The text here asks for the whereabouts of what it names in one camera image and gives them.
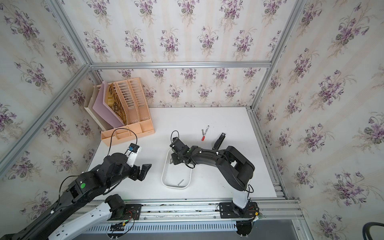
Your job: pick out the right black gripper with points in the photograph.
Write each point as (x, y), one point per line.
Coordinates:
(175, 162)

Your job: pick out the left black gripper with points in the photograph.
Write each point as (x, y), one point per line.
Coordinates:
(136, 175)

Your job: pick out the white plastic storage tray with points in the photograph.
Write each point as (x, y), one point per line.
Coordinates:
(173, 174)

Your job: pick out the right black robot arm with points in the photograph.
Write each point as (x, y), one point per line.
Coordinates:
(233, 165)

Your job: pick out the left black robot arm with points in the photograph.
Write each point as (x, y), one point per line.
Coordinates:
(80, 192)

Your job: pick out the red capped marker pen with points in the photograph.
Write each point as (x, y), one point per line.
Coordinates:
(205, 132)

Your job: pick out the black stapler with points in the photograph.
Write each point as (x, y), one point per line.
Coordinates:
(219, 142)

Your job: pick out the beige folder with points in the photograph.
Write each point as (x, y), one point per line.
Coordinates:
(89, 103)

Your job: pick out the beige desk file organizer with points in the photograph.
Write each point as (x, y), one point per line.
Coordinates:
(127, 99)

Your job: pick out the pink folder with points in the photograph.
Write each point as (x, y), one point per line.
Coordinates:
(102, 108)

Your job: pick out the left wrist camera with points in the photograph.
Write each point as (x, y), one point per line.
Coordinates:
(132, 153)

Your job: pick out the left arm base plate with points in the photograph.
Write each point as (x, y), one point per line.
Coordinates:
(129, 211)

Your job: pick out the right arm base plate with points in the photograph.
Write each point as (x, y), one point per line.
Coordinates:
(228, 210)

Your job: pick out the aluminium mounting rail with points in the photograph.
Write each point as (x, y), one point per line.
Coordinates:
(208, 210)

